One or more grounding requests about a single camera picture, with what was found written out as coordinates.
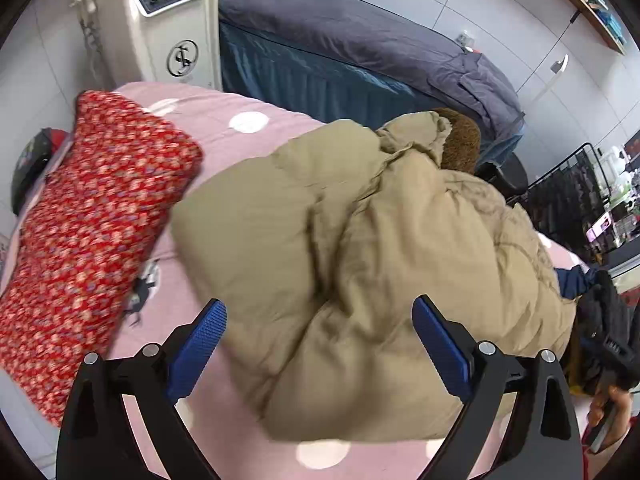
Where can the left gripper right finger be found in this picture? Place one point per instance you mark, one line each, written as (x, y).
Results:
(542, 439)

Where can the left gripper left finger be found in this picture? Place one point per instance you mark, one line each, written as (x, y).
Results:
(96, 440)

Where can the beige puffer jacket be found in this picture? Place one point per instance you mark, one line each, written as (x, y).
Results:
(319, 249)

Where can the navy blue garment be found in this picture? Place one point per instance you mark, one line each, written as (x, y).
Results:
(576, 281)

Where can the red floral garment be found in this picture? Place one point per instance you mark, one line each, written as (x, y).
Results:
(84, 242)

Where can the black helmet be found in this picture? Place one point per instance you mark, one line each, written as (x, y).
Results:
(33, 160)

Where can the white beauty machine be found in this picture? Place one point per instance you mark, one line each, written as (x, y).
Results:
(151, 40)

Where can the black wire rack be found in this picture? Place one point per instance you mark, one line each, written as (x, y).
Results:
(568, 199)

